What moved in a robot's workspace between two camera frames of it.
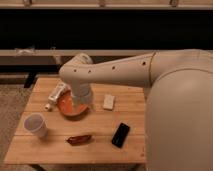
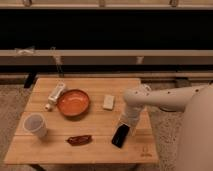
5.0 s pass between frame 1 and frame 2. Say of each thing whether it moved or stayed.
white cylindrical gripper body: moved
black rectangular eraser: stayed
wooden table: stayed
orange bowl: stayed
